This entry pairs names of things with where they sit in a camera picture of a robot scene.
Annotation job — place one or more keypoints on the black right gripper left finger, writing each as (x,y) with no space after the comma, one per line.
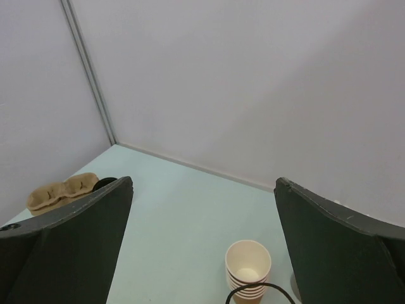
(67,255)

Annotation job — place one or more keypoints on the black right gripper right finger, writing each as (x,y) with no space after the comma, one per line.
(339,255)

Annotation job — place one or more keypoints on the brown pulp cup carrier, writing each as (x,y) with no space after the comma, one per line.
(55,195)

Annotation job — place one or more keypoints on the grey straw holder tube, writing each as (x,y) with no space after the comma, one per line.
(294,287)

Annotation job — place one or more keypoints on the black lid stack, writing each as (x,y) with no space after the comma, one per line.
(103,182)

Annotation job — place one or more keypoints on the stacked brown paper cups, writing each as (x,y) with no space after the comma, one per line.
(247,262)

